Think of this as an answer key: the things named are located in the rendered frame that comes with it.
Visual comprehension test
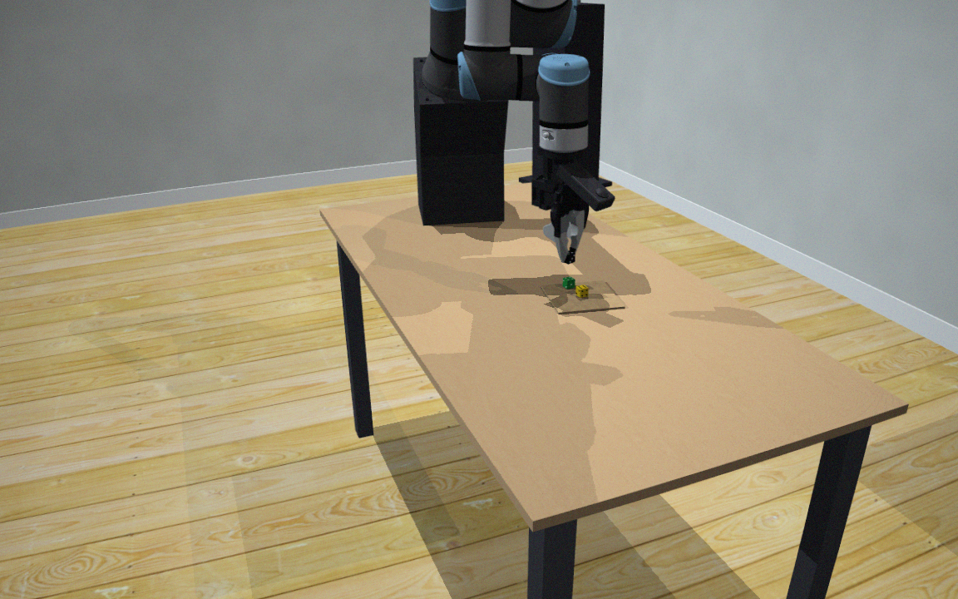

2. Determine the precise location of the tan textured mat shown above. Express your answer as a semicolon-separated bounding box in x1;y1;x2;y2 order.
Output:
541;280;625;314

